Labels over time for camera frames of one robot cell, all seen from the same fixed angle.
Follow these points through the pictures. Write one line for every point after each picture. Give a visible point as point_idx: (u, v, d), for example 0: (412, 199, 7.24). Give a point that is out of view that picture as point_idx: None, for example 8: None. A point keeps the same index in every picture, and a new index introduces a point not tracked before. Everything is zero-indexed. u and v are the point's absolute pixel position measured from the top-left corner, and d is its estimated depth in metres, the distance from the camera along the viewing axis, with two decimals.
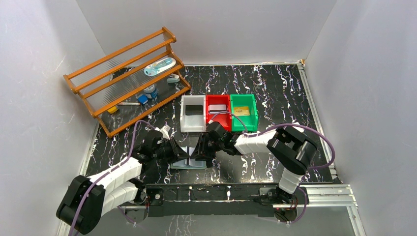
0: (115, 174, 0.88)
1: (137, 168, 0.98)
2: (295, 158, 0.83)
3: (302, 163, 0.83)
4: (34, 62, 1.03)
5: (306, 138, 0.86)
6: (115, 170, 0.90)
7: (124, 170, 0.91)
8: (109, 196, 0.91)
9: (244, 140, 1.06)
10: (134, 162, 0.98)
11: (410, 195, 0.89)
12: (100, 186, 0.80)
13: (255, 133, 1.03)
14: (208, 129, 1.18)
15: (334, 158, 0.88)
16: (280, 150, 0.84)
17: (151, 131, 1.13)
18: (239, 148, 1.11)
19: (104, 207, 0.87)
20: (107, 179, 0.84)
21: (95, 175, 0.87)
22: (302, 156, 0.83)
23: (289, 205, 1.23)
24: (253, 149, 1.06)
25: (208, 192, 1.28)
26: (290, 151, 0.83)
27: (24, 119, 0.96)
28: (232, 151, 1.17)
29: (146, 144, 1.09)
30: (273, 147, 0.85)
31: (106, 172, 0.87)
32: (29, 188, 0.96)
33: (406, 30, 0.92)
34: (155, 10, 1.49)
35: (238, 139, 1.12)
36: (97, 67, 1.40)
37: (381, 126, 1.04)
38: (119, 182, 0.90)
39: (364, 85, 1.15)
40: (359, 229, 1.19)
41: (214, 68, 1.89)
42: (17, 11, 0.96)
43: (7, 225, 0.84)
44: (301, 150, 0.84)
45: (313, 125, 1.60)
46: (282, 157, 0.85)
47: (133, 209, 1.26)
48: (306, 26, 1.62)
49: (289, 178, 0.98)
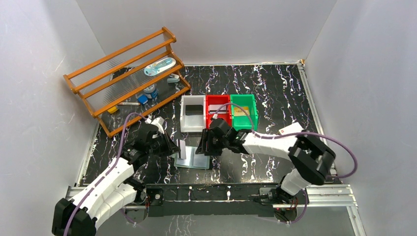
0: (101, 189, 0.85)
1: (126, 171, 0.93)
2: (317, 169, 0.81)
3: (323, 175, 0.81)
4: (34, 62, 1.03)
5: (326, 149, 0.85)
6: (100, 184, 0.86)
7: (110, 180, 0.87)
8: (105, 205, 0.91)
9: (255, 142, 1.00)
10: (122, 166, 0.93)
11: (411, 195, 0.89)
12: (83, 209, 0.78)
13: (270, 137, 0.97)
14: (212, 125, 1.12)
15: (357, 167, 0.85)
16: (303, 160, 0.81)
17: (145, 124, 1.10)
18: (247, 148, 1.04)
19: (101, 217, 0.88)
20: (92, 197, 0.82)
21: (79, 193, 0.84)
22: (322, 167, 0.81)
23: (289, 205, 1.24)
24: (263, 151, 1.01)
25: (208, 192, 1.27)
26: (312, 162, 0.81)
27: (24, 119, 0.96)
28: (238, 149, 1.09)
29: (139, 138, 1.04)
30: (295, 156, 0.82)
31: (91, 189, 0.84)
32: (28, 188, 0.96)
33: (406, 31, 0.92)
34: (155, 9, 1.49)
35: (249, 138, 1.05)
36: (97, 67, 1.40)
37: (381, 126, 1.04)
38: (109, 192, 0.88)
39: (364, 86, 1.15)
40: (359, 229, 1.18)
41: (214, 68, 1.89)
42: (17, 11, 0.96)
43: (8, 225, 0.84)
44: (321, 161, 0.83)
45: (313, 125, 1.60)
46: (302, 167, 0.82)
47: (133, 209, 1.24)
48: (306, 26, 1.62)
49: (297, 183, 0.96)
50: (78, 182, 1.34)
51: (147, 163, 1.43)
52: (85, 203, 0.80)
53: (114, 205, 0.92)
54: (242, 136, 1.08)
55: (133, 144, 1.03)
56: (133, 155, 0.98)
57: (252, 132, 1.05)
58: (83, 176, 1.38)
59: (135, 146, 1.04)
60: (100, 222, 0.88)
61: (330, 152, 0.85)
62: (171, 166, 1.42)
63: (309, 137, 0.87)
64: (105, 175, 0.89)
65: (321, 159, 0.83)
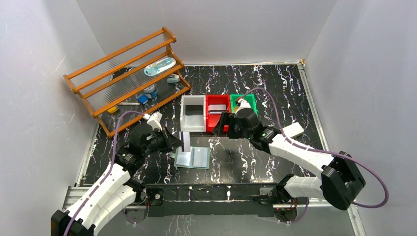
0: (95, 199, 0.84)
1: (121, 178, 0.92)
2: (345, 195, 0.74)
3: (348, 201, 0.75)
4: (34, 62, 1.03)
5: (360, 177, 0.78)
6: (94, 193, 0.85)
7: (105, 189, 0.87)
8: (104, 211, 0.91)
9: (284, 147, 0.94)
10: (117, 172, 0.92)
11: (411, 195, 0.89)
12: (78, 221, 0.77)
13: (304, 147, 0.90)
14: (240, 114, 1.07)
15: (382, 204, 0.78)
16: (334, 182, 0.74)
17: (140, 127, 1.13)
18: (272, 149, 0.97)
19: (101, 222, 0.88)
20: (87, 208, 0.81)
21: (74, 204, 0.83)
22: (352, 194, 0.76)
23: (289, 205, 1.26)
24: (288, 157, 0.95)
25: (208, 192, 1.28)
26: (342, 187, 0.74)
27: (24, 119, 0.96)
28: (260, 145, 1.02)
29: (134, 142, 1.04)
30: (329, 177, 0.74)
31: (86, 199, 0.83)
32: (28, 188, 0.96)
33: (406, 31, 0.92)
34: (155, 10, 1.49)
35: (276, 139, 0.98)
36: (97, 67, 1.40)
37: (381, 126, 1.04)
38: (104, 201, 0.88)
39: (364, 86, 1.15)
40: (359, 229, 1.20)
41: (214, 68, 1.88)
42: (17, 12, 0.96)
43: (8, 225, 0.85)
44: (351, 187, 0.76)
45: (313, 125, 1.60)
46: (331, 189, 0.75)
47: (133, 209, 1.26)
48: (306, 26, 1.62)
49: (306, 191, 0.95)
50: (78, 182, 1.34)
51: (147, 163, 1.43)
52: (80, 215, 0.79)
53: (113, 209, 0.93)
54: (268, 134, 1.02)
55: (128, 148, 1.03)
56: (128, 161, 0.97)
57: (282, 134, 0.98)
58: (83, 176, 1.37)
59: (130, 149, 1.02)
60: (100, 227, 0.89)
61: (362, 179, 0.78)
62: (171, 166, 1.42)
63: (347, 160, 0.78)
64: (101, 184, 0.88)
65: (352, 185, 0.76)
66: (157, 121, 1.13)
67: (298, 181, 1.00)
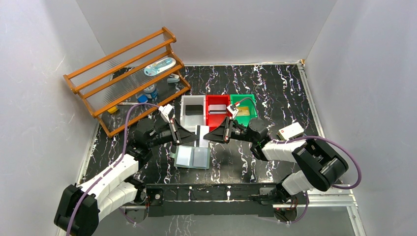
0: (107, 179, 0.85)
1: (133, 166, 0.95)
2: (318, 169, 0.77)
3: (326, 177, 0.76)
4: (34, 62, 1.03)
5: (336, 155, 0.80)
6: (107, 174, 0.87)
7: (117, 172, 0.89)
8: (107, 199, 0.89)
9: (272, 146, 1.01)
10: (130, 161, 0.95)
11: (412, 195, 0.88)
12: (91, 195, 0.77)
13: (282, 141, 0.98)
14: (252, 126, 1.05)
15: (357, 184, 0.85)
16: (305, 159, 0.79)
17: (143, 121, 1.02)
18: (265, 153, 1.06)
19: (104, 211, 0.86)
20: (100, 186, 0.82)
21: (86, 183, 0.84)
22: (328, 170, 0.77)
23: (289, 205, 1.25)
24: (279, 157, 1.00)
25: (208, 192, 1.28)
26: (314, 163, 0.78)
27: (24, 119, 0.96)
28: (258, 155, 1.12)
29: (139, 139, 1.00)
30: (298, 154, 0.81)
31: (99, 178, 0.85)
32: (28, 188, 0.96)
33: (406, 31, 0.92)
34: (155, 9, 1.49)
35: (267, 145, 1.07)
36: (98, 67, 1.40)
37: (381, 126, 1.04)
38: (114, 185, 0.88)
39: (364, 85, 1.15)
40: (359, 229, 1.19)
41: (214, 68, 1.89)
42: (16, 11, 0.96)
43: (8, 225, 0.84)
44: (328, 165, 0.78)
45: (313, 125, 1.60)
46: (305, 166, 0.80)
47: (133, 209, 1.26)
48: (306, 26, 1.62)
49: (299, 183, 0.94)
50: (78, 182, 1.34)
51: (147, 163, 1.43)
52: (93, 191, 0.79)
53: (116, 200, 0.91)
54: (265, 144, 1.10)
55: (134, 142, 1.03)
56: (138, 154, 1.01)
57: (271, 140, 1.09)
58: (83, 176, 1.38)
59: (137, 143, 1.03)
60: (102, 216, 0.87)
61: (341, 158, 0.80)
62: (171, 166, 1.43)
63: (319, 140, 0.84)
64: (113, 167, 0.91)
65: (331, 164, 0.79)
66: (165, 114, 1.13)
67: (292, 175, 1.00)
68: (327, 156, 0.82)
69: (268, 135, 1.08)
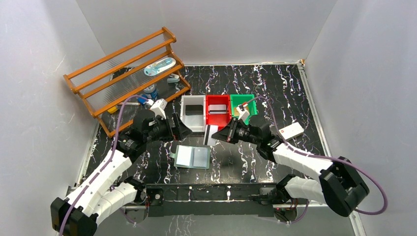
0: (96, 186, 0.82)
1: (122, 164, 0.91)
2: (346, 199, 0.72)
3: (350, 206, 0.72)
4: (34, 62, 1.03)
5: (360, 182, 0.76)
6: (94, 181, 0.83)
7: (105, 176, 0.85)
8: (106, 202, 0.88)
9: (287, 154, 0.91)
10: (118, 159, 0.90)
11: (411, 195, 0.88)
12: (79, 208, 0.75)
13: (304, 153, 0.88)
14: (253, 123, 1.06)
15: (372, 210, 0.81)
16: (334, 188, 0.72)
17: (145, 110, 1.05)
18: (276, 157, 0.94)
19: (103, 214, 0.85)
20: (87, 196, 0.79)
21: (73, 191, 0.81)
22: (353, 198, 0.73)
23: (289, 205, 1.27)
24: (291, 164, 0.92)
25: (208, 192, 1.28)
26: (342, 192, 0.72)
27: (24, 119, 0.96)
28: (266, 155, 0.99)
29: (135, 128, 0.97)
30: (327, 180, 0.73)
31: (85, 186, 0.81)
32: (28, 188, 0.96)
33: (406, 30, 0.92)
34: (155, 9, 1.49)
35: (280, 148, 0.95)
36: (98, 67, 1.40)
37: (380, 126, 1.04)
38: (105, 189, 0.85)
39: (364, 85, 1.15)
40: (359, 229, 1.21)
41: (214, 68, 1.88)
42: (16, 11, 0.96)
43: (8, 225, 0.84)
44: (353, 193, 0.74)
45: (313, 125, 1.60)
46: (330, 192, 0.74)
47: (133, 209, 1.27)
48: (306, 26, 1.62)
49: (306, 192, 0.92)
50: (78, 182, 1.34)
51: (147, 163, 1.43)
52: (80, 202, 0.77)
53: (115, 202, 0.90)
54: (274, 144, 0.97)
55: (129, 133, 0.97)
56: (129, 146, 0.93)
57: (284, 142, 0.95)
58: (83, 176, 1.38)
59: (132, 135, 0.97)
60: (101, 220, 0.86)
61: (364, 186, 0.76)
62: (171, 166, 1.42)
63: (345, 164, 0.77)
64: (101, 171, 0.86)
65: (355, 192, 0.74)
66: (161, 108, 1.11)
67: (299, 183, 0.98)
68: (351, 181, 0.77)
69: (280, 136, 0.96)
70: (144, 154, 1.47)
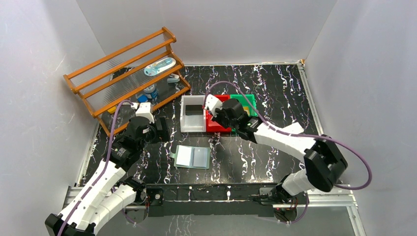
0: (88, 200, 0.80)
1: (115, 176, 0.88)
2: (328, 177, 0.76)
3: (331, 183, 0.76)
4: (34, 62, 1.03)
5: (342, 159, 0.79)
6: (87, 194, 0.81)
7: (98, 189, 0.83)
8: (104, 208, 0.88)
9: (268, 134, 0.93)
10: (110, 170, 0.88)
11: (411, 195, 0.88)
12: (72, 224, 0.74)
13: (287, 132, 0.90)
14: (223, 106, 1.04)
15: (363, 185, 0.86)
16: (316, 165, 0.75)
17: (138, 116, 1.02)
18: (257, 137, 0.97)
19: (101, 221, 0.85)
20: (80, 211, 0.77)
21: (67, 207, 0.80)
22: (333, 174, 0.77)
23: (289, 205, 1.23)
24: (273, 143, 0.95)
25: (208, 192, 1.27)
26: (324, 170, 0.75)
27: (24, 119, 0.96)
28: (246, 135, 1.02)
29: (129, 136, 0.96)
30: (311, 159, 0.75)
31: (78, 201, 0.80)
32: (28, 188, 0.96)
33: (406, 30, 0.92)
34: (155, 9, 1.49)
35: (260, 128, 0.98)
36: (98, 67, 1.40)
37: (380, 126, 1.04)
38: (99, 201, 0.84)
39: (364, 85, 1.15)
40: (359, 229, 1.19)
41: (214, 68, 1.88)
42: (17, 11, 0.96)
43: (8, 225, 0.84)
44: (333, 169, 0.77)
45: (312, 125, 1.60)
46: (313, 170, 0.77)
47: (133, 209, 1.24)
48: (306, 26, 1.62)
49: (299, 184, 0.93)
50: (78, 182, 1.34)
51: (147, 163, 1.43)
52: (74, 219, 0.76)
53: (113, 208, 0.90)
54: (253, 124, 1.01)
55: (122, 141, 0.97)
56: (121, 156, 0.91)
57: (264, 123, 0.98)
58: (83, 176, 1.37)
59: (125, 143, 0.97)
60: (100, 226, 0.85)
61: (343, 161, 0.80)
62: (171, 166, 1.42)
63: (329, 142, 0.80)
64: (93, 184, 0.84)
65: (335, 168, 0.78)
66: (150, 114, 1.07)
67: (291, 177, 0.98)
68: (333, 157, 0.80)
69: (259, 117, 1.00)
70: (144, 155, 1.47)
